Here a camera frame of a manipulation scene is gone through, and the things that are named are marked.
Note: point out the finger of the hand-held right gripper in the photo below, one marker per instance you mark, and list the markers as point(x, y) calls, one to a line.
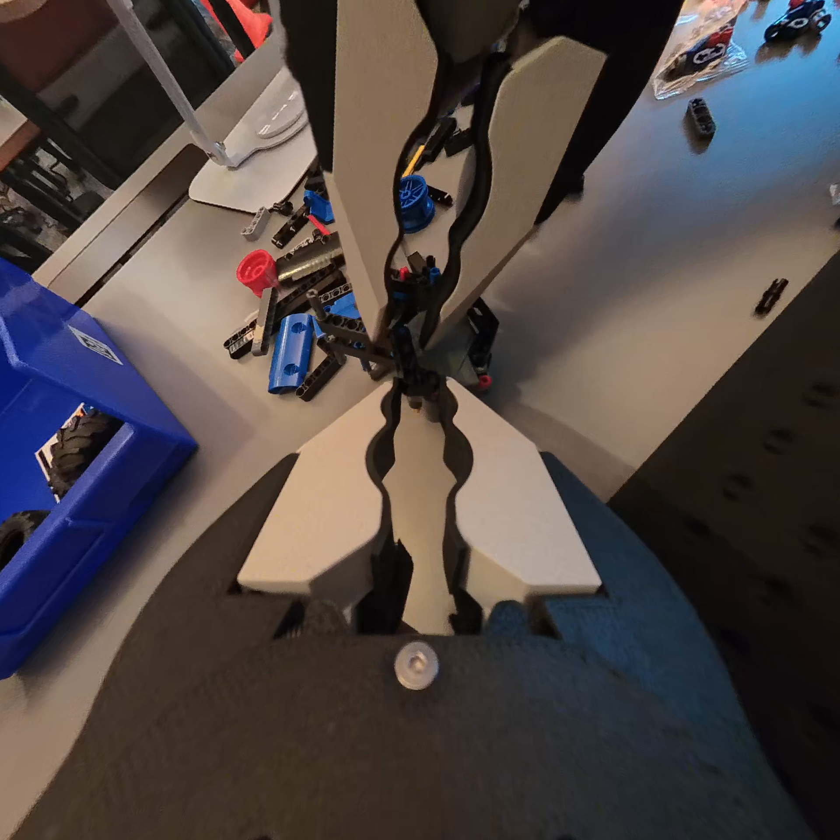
point(374, 98)
point(538, 131)

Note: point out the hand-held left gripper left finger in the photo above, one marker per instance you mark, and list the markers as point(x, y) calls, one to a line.
point(315, 525)

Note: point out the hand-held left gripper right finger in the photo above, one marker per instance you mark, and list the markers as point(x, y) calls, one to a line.
point(525, 525)

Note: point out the clear bag of small parts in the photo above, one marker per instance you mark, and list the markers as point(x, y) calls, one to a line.
point(709, 52)

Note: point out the partly built toy chassis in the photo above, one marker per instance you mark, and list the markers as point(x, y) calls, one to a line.
point(407, 374)

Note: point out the yellow toy axle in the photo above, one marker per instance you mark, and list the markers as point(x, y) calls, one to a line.
point(418, 153)

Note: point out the short dark grey toy beam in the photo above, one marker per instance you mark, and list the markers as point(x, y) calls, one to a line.
point(701, 117)

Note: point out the blue spoked toy wheel rim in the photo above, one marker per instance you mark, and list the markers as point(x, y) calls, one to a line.
point(415, 203)

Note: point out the blue toy fender piece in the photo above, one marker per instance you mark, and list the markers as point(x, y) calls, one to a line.
point(318, 207)

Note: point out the red toy axle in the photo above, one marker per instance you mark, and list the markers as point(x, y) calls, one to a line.
point(321, 226)

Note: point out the pile of black toy beams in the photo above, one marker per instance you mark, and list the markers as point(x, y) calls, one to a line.
point(308, 367)

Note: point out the pile of small toy pins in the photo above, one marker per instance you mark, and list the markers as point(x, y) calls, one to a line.
point(797, 19)

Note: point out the grey angled toy beam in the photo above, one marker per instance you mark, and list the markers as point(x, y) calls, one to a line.
point(254, 221)

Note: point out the blue curved toy panel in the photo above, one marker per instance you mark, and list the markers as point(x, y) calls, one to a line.
point(290, 354)
point(344, 305)

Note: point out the black toy cylinder piece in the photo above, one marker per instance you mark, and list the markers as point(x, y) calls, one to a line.
point(308, 262)

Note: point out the red toy wheel rim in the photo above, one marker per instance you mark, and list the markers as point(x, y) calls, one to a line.
point(256, 269)

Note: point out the black toy tire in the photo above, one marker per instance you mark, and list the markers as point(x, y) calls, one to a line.
point(82, 453)
point(19, 538)

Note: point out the blue storage bin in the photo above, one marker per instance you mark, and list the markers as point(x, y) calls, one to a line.
point(65, 558)

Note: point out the printed sticker sheet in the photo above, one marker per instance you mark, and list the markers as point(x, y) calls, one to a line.
point(47, 453)

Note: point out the black toy axle pin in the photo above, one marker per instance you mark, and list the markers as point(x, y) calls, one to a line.
point(771, 296)

